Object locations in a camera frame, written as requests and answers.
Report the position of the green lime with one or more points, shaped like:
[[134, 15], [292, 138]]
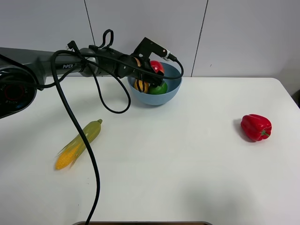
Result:
[[157, 90]]

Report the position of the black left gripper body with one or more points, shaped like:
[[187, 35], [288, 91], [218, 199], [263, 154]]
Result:
[[136, 62]]

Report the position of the red bell pepper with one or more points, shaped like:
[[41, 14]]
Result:
[[256, 127]]

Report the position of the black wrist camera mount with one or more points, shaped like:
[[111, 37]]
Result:
[[146, 47]]

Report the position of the blue plastic bowl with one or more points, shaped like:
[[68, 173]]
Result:
[[173, 87]]

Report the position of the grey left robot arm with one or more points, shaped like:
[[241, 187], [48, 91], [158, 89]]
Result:
[[23, 72]]

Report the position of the yellow mango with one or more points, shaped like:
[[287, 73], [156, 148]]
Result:
[[141, 86]]

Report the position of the corn cob with husk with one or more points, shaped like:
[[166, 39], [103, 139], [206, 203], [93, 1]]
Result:
[[73, 150]]

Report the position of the red apple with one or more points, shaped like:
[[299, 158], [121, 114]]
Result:
[[157, 67]]

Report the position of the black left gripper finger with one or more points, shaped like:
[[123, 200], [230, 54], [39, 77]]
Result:
[[155, 81]]

